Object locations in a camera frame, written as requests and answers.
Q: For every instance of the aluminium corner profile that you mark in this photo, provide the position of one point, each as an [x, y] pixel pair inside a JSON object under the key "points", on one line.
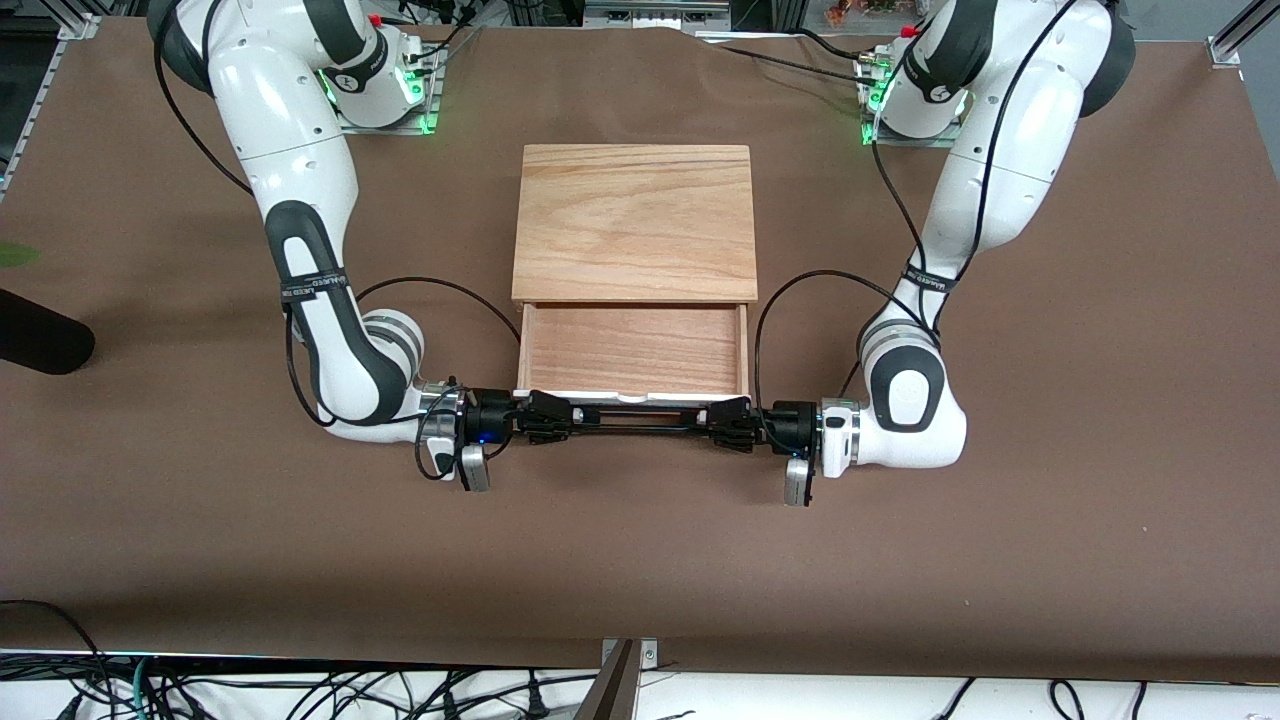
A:
{"points": [[1235, 40]]}

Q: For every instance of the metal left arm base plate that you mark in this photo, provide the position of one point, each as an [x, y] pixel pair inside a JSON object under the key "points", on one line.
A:
{"points": [[900, 141]]}

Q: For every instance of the grey equipment box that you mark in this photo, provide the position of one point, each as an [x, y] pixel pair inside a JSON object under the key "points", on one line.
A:
{"points": [[655, 15]]}

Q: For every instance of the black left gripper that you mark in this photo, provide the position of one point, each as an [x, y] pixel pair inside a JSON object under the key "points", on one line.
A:
{"points": [[792, 423]]}

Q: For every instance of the small metal bracket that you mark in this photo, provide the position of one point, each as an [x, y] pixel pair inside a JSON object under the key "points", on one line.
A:
{"points": [[650, 653]]}

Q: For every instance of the aluminium frame rail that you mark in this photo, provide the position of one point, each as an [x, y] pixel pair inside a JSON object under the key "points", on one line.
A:
{"points": [[35, 110]]}

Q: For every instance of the brown paper table cover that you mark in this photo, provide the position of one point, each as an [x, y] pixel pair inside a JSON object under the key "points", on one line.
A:
{"points": [[900, 560]]}

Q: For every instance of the wooden drawer cabinet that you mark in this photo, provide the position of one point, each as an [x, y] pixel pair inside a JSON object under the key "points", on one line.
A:
{"points": [[635, 220]]}

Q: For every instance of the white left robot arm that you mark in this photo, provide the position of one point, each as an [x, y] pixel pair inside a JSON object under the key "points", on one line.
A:
{"points": [[1010, 130]]}

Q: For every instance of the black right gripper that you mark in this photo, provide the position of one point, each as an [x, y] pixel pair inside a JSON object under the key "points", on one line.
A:
{"points": [[490, 418]]}

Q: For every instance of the black cylindrical object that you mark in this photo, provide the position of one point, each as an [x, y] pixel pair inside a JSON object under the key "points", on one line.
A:
{"points": [[40, 335]]}

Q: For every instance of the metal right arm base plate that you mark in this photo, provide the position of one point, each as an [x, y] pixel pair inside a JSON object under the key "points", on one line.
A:
{"points": [[430, 110]]}

